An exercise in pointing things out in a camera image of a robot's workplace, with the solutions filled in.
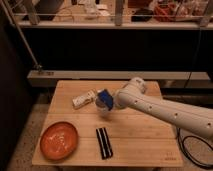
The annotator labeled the metal diagonal pole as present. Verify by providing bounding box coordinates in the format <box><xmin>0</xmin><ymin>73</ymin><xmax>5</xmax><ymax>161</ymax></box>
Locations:
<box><xmin>1</xmin><ymin>0</ymin><xmax>42</xmax><ymax>72</ymax></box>

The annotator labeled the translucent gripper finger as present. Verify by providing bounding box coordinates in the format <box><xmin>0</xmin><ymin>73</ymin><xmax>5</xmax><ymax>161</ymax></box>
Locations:
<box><xmin>95</xmin><ymin>99</ymin><xmax>110</xmax><ymax>117</ymax></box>

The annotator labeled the black striped cloth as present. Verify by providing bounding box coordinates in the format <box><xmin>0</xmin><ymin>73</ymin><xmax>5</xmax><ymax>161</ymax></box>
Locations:
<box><xmin>96</xmin><ymin>127</ymin><xmax>113</xmax><ymax>160</ymax></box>

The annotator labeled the grey metal shelf rail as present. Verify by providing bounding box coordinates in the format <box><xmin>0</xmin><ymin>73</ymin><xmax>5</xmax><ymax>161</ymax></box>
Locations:
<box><xmin>27</xmin><ymin>70</ymin><xmax>213</xmax><ymax>89</ymax></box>

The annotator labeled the orange ceramic bowl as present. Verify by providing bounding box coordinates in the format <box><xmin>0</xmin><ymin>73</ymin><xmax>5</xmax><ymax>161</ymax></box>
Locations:
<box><xmin>40</xmin><ymin>122</ymin><xmax>78</xmax><ymax>161</ymax></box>

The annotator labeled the red object on shelf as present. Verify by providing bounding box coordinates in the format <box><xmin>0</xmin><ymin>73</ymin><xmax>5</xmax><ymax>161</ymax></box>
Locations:
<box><xmin>154</xmin><ymin>3</ymin><xmax>176</xmax><ymax>22</ymax></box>

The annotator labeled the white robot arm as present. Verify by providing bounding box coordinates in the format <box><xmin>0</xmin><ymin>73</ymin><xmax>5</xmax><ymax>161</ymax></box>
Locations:
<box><xmin>96</xmin><ymin>77</ymin><xmax>213</xmax><ymax>140</ymax></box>

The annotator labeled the black object on shelf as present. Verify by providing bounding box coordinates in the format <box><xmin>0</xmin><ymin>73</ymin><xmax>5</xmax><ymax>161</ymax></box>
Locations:
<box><xmin>131</xmin><ymin>8</ymin><xmax>153</xmax><ymax>22</ymax></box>

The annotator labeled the wooden table board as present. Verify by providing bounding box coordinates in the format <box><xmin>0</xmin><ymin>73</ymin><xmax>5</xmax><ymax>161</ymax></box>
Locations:
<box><xmin>31</xmin><ymin>80</ymin><xmax>185</xmax><ymax>168</ymax></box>

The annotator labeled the black cable on floor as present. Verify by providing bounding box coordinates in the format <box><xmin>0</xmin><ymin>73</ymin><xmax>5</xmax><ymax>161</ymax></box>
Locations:
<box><xmin>175</xmin><ymin>126</ymin><xmax>213</xmax><ymax>169</ymax></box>

